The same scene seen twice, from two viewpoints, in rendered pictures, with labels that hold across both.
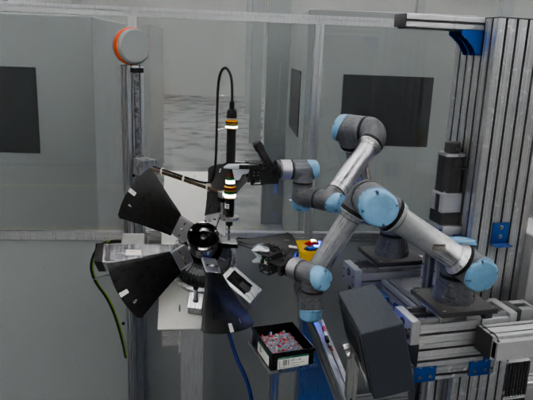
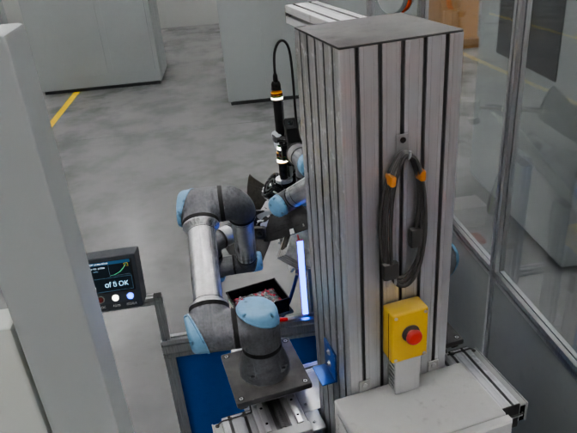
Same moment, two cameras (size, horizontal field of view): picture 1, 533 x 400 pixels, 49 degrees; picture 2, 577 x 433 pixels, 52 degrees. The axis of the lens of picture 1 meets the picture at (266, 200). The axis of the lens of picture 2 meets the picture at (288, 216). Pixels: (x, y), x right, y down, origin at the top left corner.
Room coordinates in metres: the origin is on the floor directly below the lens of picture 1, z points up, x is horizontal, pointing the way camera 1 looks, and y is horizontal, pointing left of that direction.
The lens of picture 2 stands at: (2.11, -2.07, 2.25)
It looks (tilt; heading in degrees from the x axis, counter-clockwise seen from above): 27 degrees down; 90
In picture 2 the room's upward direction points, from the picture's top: 5 degrees counter-clockwise
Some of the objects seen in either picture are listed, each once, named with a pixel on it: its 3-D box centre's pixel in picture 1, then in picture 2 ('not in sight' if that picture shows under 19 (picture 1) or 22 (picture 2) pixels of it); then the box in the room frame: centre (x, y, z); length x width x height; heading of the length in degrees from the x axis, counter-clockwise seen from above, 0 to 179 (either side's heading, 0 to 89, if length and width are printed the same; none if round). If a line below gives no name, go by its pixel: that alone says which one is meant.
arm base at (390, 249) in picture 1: (392, 242); not in sight; (2.48, -0.56, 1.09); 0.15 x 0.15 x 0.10
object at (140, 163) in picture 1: (143, 166); not in sight; (2.58, 0.55, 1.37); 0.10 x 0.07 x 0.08; 41
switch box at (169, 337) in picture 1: (172, 315); not in sight; (2.41, 0.40, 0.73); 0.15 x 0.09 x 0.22; 6
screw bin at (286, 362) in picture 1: (281, 345); (258, 301); (1.96, -0.08, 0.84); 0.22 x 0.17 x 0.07; 21
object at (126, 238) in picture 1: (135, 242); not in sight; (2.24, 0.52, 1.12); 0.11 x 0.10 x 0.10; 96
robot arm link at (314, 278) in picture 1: (313, 276); (209, 245); (1.81, -0.16, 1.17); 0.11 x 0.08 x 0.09; 43
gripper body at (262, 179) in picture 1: (262, 171); (291, 149); (2.14, 0.02, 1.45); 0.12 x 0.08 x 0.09; 106
